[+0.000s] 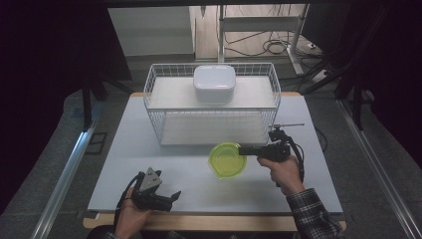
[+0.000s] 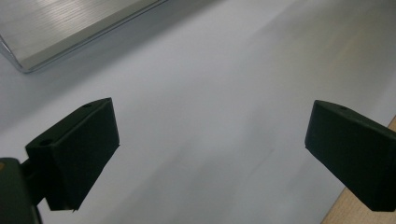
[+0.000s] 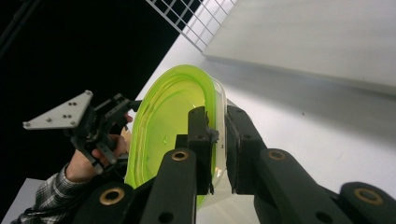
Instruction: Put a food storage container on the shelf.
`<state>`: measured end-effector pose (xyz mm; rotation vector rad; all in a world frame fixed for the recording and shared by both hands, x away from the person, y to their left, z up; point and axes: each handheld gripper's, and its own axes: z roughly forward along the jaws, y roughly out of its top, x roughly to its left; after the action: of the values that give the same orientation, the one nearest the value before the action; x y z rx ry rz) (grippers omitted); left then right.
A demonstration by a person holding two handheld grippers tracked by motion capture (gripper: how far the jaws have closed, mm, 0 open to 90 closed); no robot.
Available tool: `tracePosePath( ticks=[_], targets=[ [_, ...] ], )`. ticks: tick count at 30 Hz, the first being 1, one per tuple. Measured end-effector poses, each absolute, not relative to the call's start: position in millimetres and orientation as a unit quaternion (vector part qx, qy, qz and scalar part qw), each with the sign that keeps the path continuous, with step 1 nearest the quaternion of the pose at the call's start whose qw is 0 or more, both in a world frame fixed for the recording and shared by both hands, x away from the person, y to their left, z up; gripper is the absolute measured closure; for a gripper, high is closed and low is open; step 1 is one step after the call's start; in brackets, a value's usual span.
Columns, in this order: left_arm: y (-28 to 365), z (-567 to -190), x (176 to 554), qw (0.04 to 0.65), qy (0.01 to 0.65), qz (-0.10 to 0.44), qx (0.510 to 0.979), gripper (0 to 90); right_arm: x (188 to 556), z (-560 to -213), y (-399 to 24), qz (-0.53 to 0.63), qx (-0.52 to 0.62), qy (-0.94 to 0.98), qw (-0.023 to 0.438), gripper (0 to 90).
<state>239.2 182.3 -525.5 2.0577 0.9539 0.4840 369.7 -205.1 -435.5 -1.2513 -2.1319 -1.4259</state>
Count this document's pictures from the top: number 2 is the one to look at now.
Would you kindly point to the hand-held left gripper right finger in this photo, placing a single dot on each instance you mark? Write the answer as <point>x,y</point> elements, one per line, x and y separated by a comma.
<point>351,152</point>

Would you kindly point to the silver metal tray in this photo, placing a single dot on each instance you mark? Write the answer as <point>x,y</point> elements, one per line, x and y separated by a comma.
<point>62,25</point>

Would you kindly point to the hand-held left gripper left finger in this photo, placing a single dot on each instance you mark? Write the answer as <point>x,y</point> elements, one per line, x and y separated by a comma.
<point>77,155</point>

